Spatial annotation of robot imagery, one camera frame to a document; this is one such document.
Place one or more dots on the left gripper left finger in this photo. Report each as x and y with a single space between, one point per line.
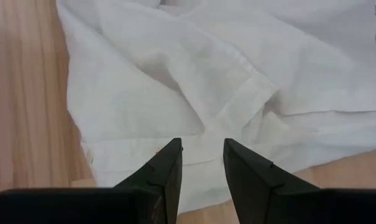
163 183

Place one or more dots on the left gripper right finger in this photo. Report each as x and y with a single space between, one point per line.
253 186

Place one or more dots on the white button-up shirt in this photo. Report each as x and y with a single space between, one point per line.
206 77

